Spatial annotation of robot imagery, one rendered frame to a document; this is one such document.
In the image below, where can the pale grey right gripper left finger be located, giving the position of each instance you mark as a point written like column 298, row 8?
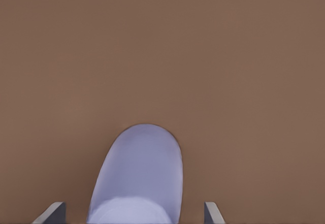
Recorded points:
column 54, row 213

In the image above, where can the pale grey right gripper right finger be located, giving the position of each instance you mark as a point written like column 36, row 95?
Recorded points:
column 212, row 212

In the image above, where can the light purple slipper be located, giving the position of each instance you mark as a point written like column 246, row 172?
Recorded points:
column 142, row 168

